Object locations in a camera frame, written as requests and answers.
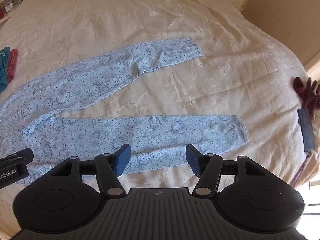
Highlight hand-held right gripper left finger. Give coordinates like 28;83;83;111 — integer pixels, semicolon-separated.
50;144;132;197

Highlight red folded cloth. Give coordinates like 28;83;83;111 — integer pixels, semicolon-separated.
7;49;19;82

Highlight light blue floral pants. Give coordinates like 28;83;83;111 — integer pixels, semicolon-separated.
0;37;249;184

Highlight teal folded cloth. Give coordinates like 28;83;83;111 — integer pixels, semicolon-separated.
0;46;12;93

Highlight dark red gloves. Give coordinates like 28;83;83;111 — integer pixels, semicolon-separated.
292;76;320;117

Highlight white nightstand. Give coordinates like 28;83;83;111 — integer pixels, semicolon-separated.
0;1;23;24

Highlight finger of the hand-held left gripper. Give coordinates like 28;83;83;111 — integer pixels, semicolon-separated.
0;148;34;165

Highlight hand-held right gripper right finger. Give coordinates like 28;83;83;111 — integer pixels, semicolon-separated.
185;144;270;197

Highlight patterned strap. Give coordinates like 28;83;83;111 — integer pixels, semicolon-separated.
291;151;313;187

